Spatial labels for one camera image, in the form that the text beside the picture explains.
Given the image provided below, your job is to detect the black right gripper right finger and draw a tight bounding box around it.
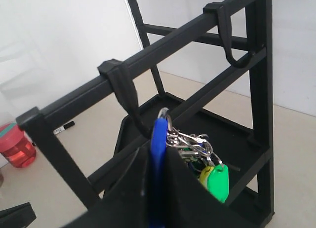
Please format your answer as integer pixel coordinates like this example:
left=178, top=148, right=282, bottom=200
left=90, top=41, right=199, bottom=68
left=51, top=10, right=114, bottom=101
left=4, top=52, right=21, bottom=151
left=164, top=148, right=274, bottom=228

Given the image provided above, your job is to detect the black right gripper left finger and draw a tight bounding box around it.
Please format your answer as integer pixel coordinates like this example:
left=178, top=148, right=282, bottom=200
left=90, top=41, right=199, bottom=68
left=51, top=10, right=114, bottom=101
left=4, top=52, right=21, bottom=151
left=64, top=147, right=150, bottom=228

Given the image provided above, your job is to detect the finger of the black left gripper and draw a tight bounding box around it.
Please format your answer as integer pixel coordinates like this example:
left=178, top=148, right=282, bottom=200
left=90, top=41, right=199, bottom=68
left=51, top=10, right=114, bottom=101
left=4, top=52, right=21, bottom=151
left=0, top=202, right=37, bottom=228

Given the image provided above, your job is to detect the yellow key tag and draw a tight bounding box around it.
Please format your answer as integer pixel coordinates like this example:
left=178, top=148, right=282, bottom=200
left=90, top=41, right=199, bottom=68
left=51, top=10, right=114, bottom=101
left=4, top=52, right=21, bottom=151
left=199, top=166, right=214, bottom=189

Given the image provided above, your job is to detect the green key tag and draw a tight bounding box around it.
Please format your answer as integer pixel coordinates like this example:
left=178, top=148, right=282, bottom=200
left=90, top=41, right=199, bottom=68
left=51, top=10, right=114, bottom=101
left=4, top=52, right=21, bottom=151
left=207, top=164, right=229, bottom=203

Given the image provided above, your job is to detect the blue carabiner key tag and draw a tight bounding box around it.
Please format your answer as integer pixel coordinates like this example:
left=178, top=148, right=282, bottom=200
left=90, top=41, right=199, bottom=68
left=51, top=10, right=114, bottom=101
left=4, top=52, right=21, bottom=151
left=149, top=118, right=167, bottom=228

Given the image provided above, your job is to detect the cluster of metal key rings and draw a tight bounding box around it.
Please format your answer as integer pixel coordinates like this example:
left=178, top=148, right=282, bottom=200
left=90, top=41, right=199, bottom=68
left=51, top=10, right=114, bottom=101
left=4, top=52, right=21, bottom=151
left=158, top=107, right=225, bottom=174

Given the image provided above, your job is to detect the black shelf rack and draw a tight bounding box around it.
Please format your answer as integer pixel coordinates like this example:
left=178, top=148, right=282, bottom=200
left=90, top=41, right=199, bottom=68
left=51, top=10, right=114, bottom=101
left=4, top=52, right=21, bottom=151
left=15, top=0, right=275, bottom=221

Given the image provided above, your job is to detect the red water bottle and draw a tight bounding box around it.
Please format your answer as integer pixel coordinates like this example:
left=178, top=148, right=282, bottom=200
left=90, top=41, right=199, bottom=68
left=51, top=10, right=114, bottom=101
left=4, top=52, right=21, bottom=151
left=0, top=123, right=37, bottom=168

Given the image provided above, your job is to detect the black marker pen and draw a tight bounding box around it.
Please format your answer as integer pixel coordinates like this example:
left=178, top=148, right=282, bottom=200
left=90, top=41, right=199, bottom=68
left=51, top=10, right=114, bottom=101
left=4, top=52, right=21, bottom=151
left=53, top=120, right=75, bottom=135

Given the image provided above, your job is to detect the black hook near front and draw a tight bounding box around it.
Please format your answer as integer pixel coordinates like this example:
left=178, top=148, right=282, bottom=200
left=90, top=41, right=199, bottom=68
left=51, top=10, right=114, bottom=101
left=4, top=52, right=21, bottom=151
left=97, top=59, right=153, bottom=139

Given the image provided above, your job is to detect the black hook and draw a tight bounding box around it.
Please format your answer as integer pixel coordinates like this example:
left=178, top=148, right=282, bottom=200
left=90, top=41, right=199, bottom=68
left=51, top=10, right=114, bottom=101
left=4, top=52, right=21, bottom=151
left=203, top=2, right=254, bottom=69
left=97, top=59, right=153, bottom=139

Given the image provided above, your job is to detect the black hook far back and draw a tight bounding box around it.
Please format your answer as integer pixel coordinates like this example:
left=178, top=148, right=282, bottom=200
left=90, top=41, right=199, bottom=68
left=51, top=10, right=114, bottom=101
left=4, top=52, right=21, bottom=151
left=203, top=2, right=254, bottom=69

